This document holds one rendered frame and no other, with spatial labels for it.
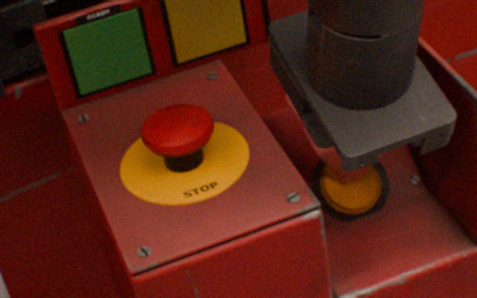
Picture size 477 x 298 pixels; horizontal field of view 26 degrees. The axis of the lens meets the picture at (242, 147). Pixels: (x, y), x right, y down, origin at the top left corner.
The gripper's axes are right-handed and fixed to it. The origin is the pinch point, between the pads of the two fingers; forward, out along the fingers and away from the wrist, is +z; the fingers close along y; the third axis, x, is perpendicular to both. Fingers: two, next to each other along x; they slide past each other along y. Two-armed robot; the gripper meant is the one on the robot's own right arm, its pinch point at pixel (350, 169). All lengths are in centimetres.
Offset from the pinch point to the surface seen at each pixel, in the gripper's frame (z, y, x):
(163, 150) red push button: -7.5, 0.3, 11.1
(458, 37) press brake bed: 12.1, 16.0, -18.2
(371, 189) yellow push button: 1.3, -1.1, -1.0
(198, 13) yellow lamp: -6.2, 10.0, 5.6
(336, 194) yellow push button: 1.1, -0.6, 1.2
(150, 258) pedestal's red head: -6.5, -5.0, 13.8
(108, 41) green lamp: -6.2, 10.0, 11.2
